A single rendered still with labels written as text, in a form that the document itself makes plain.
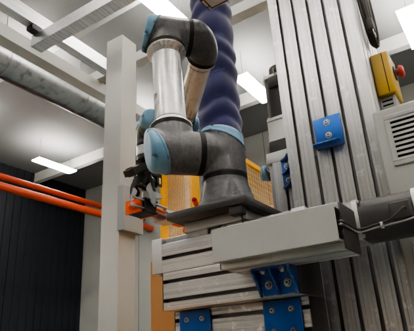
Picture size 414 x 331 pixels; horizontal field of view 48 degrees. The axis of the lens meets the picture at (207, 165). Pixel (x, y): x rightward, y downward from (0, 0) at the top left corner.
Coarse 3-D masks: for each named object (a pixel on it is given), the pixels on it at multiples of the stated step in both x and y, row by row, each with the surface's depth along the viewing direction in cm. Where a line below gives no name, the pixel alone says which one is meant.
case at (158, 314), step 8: (152, 280) 192; (160, 280) 189; (152, 288) 191; (160, 288) 188; (152, 296) 189; (160, 296) 187; (152, 304) 188; (160, 304) 186; (152, 312) 187; (160, 312) 185; (168, 312) 183; (152, 320) 186; (160, 320) 184; (168, 320) 182; (152, 328) 185; (160, 328) 183; (168, 328) 181
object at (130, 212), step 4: (136, 200) 165; (140, 200) 164; (128, 204) 167; (136, 208) 164; (140, 208) 163; (128, 212) 165; (132, 212) 164; (136, 212) 164; (140, 212) 164; (144, 212) 164; (136, 216) 168; (140, 216) 169; (144, 216) 169; (148, 216) 169
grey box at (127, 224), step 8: (120, 192) 301; (128, 192) 304; (120, 200) 299; (128, 200) 302; (120, 208) 296; (120, 216) 294; (128, 216) 298; (120, 224) 292; (128, 224) 296; (136, 224) 302; (128, 232) 299; (136, 232) 301
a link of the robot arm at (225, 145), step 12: (204, 132) 122; (216, 132) 121; (228, 132) 120; (204, 144) 118; (216, 144) 118; (228, 144) 119; (240, 144) 121; (204, 156) 117; (216, 156) 118; (228, 156) 118; (240, 156) 120; (204, 168) 119; (216, 168) 117; (228, 168) 117; (240, 168) 118
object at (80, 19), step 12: (96, 0) 322; (108, 0) 314; (120, 0) 312; (132, 0) 313; (72, 12) 334; (84, 12) 326; (96, 12) 322; (108, 12) 323; (60, 24) 338; (72, 24) 332; (84, 24) 333; (36, 36) 352; (48, 36) 343; (60, 36) 343; (36, 48) 355; (48, 48) 355
